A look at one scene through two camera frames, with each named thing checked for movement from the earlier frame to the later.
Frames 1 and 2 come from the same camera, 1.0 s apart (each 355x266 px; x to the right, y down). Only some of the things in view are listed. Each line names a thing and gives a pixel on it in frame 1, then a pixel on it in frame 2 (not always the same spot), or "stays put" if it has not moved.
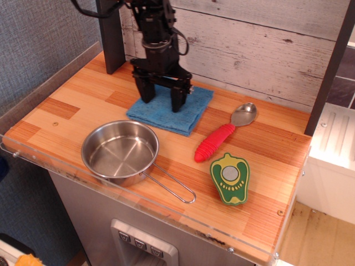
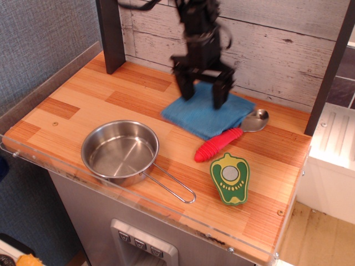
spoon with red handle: [243, 114] to [254, 121]
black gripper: [162, 66] to [203, 59]
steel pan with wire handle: [122, 152] stays put
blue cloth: [158, 112] to [199, 116]
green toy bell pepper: [230, 177] stays put
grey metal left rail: [10, 116] stays put
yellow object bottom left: [28, 260] stays put
